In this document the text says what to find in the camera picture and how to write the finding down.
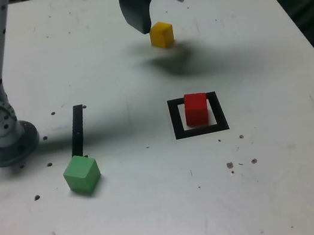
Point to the black tape strip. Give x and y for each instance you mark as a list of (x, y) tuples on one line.
[(77, 137)]

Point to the green cube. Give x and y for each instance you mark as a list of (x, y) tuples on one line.
[(80, 176)]

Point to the yellow cube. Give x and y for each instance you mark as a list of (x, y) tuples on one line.
[(162, 37)]

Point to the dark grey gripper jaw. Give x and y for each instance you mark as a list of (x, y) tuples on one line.
[(134, 5)]

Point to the black tape square outline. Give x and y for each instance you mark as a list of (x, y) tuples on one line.
[(202, 131)]

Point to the red cube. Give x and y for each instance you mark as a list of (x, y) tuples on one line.
[(195, 110)]

